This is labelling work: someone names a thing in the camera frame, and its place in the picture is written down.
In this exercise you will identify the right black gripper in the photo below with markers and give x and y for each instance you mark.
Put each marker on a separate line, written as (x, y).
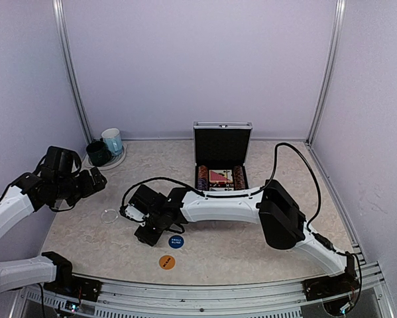
(147, 238)

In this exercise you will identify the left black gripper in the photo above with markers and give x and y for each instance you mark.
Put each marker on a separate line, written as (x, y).
(89, 187)

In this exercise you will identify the dark green mug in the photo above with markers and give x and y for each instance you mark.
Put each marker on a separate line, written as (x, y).
(98, 153)

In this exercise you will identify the red playing card deck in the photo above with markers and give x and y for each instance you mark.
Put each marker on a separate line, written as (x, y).
(220, 176)

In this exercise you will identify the aluminium poker case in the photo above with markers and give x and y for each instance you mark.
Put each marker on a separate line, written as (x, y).
(220, 146)

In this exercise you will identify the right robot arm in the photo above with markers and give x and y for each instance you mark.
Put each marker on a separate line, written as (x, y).
(284, 226)

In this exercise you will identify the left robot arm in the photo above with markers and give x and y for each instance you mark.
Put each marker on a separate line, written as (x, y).
(18, 201)

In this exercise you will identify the blue small blind button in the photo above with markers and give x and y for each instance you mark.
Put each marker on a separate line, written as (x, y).
(176, 241)

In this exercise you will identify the orange big blind button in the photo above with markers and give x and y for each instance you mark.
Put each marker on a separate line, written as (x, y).
(167, 262)

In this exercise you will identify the clear round disc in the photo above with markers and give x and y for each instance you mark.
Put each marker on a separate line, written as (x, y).
(109, 216)

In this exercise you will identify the red yellow chip row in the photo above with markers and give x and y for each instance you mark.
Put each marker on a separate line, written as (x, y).
(203, 174)

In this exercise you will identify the white round coaster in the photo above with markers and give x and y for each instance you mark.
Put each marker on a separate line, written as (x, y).
(113, 163)

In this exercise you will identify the light blue mug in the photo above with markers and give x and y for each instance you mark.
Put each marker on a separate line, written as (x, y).
(112, 138)

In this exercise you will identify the brown chip row in case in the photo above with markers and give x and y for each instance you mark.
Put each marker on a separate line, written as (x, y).
(239, 179)

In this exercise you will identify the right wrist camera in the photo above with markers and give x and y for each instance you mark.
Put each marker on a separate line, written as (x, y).
(131, 213)

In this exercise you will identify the aluminium front rail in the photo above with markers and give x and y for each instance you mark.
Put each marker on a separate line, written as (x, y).
(274, 299)

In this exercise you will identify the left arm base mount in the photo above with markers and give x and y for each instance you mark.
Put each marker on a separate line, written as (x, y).
(79, 287)

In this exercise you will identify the left aluminium post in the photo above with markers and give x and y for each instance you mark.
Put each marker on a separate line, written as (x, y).
(59, 15)

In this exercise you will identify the aluminium post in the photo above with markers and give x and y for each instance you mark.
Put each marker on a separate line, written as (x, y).
(59, 15)
(339, 16)

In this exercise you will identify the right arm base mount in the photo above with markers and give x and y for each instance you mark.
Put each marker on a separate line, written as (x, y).
(327, 286)

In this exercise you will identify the right aluminium post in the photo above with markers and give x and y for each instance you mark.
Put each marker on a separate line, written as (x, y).
(339, 16)

